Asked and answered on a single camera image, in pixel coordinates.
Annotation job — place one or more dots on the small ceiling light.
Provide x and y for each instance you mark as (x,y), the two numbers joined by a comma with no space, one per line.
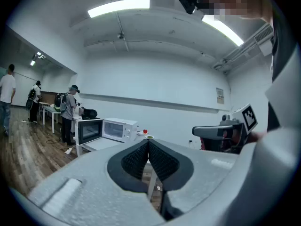
(32,62)

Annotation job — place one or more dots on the ceiling smoke detector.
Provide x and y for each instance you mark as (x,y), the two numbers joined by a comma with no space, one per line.
(121,36)

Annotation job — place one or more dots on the person's right forearm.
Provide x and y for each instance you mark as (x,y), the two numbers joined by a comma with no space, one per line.
(257,136)

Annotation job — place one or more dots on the red tomato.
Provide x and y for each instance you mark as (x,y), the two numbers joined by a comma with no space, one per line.
(145,131)

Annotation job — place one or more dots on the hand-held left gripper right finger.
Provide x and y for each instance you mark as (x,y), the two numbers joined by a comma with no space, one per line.
(207,173)

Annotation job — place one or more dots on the white power strip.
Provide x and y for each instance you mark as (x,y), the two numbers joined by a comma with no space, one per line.
(68,150)

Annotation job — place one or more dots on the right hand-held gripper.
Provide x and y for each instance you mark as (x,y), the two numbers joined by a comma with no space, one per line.
(249,119)

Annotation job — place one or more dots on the long ceiling light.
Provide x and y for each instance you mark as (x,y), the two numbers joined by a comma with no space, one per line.
(117,7)
(223,28)

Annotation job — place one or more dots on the person's head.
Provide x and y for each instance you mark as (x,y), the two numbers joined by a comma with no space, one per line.
(235,1)

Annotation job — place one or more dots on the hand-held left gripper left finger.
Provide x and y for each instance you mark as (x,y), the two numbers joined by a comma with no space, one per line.
(94,185)

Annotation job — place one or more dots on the white desk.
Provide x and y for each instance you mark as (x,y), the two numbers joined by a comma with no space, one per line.
(50,109)

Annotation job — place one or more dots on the person's black shirt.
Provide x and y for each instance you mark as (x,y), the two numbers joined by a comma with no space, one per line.
(281,50)

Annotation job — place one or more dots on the white table leg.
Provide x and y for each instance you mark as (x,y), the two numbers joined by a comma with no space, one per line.
(151,182)

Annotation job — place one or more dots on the white bowl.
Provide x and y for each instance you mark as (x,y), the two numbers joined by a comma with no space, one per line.
(140,133)

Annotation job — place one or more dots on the white plate with green beans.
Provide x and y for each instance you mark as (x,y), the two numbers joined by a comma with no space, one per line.
(153,138)

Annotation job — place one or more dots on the small white plate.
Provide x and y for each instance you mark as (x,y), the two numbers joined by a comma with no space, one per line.
(142,134)

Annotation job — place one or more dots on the wall poster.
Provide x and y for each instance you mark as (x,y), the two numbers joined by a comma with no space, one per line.
(219,95)

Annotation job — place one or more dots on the white microwave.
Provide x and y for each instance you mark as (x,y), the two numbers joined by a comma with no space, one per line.
(122,131)

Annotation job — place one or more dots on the black office chair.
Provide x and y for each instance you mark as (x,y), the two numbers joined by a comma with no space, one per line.
(89,113)

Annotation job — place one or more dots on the dark backpack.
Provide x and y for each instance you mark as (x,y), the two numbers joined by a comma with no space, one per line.
(60,102)
(31,94)

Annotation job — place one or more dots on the white air conditioner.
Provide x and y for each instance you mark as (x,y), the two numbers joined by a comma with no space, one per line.
(264,35)

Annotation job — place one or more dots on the person's right hand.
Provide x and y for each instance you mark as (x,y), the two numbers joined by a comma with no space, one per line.
(227,138)

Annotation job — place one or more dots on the right hand-held gripper camera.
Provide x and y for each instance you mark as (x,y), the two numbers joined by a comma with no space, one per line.
(226,118)

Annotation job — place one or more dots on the white ceiling pipes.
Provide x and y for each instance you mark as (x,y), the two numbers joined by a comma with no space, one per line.
(235,55)

